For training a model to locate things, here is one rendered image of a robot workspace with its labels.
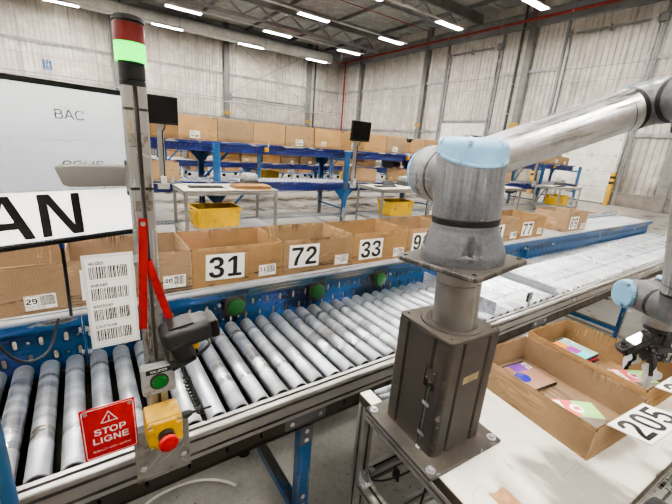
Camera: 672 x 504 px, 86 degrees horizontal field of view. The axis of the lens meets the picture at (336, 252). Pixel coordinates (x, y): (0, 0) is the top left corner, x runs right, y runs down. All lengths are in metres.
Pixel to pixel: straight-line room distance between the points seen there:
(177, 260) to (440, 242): 1.00
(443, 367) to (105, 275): 0.73
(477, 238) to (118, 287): 0.74
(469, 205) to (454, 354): 0.33
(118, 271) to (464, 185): 0.72
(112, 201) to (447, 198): 0.72
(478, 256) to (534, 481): 0.57
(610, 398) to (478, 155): 0.94
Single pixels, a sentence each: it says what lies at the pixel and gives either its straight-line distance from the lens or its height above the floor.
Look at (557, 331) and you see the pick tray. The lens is 1.78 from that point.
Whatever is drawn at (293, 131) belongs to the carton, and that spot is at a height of 1.63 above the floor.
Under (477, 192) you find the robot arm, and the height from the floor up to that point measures 1.40.
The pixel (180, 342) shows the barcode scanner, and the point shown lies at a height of 1.05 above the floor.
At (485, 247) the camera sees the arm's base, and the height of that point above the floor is 1.29.
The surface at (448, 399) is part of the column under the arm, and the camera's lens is 0.95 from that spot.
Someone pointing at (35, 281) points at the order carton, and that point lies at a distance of 1.47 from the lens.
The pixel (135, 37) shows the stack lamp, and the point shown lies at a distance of 0.80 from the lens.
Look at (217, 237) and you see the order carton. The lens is 1.81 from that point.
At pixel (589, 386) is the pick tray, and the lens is 1.48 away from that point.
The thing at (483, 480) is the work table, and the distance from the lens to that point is 1.06.
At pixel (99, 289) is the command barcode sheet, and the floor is 1.17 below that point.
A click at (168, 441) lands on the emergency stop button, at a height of 0.85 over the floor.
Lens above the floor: 1.48
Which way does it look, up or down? 17 degrees down
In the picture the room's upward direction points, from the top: 4 degrees clockwise
